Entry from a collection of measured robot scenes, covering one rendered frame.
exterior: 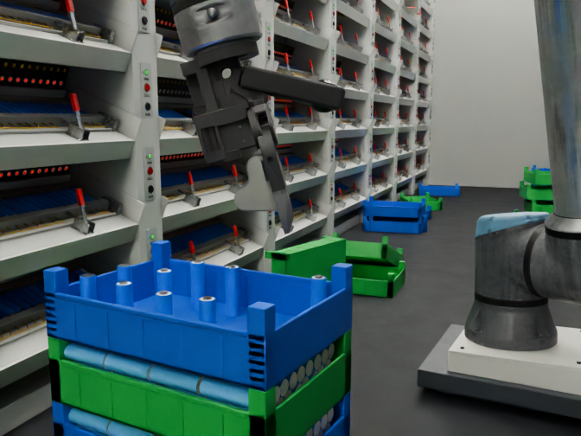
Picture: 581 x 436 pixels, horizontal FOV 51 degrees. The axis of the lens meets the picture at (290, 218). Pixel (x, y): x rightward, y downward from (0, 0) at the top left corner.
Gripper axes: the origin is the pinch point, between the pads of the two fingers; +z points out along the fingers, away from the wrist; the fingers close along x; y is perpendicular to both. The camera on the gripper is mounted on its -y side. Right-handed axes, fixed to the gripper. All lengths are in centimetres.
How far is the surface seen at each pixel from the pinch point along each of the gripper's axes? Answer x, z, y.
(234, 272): -4.4, 5.6, 8.7
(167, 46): -93, -37, 22
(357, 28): -265, -48, -53
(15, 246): -38, -2, 50
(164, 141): -79, -14, 27
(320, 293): 0.9, 9.4, -1.1
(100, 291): -5.6, 3.7, 25.9
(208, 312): 9.3, 5.8, 10.3
